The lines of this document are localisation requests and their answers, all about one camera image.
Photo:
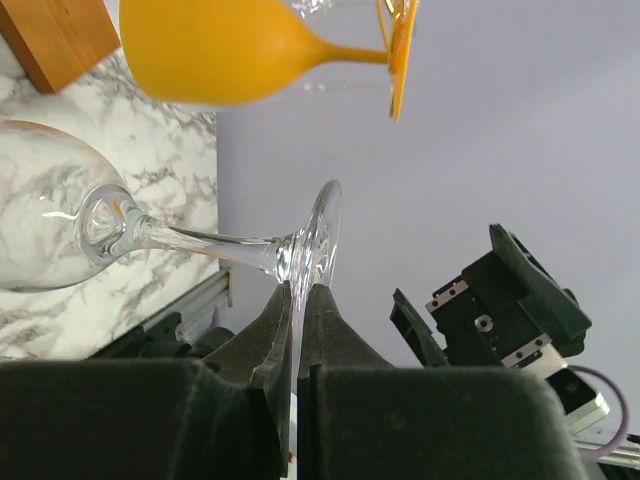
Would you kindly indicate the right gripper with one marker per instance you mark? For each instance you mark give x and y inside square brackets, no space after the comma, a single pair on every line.
[504,309]

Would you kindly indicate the gold wire glass rack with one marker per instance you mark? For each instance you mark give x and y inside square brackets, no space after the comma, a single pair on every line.
[55,42]

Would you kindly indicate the clear wine glass back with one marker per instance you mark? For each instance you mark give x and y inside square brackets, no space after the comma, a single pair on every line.
[66,216]

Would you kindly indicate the yellow plastic wine glass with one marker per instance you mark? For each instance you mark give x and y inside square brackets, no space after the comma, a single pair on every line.
[235,53]

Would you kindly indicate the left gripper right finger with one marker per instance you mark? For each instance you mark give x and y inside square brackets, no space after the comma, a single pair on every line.
[359,417]

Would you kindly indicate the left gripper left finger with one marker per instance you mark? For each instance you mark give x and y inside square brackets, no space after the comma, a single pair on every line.
[224,416]

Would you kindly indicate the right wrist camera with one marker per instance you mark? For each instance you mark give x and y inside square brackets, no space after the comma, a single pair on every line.
[583,405]

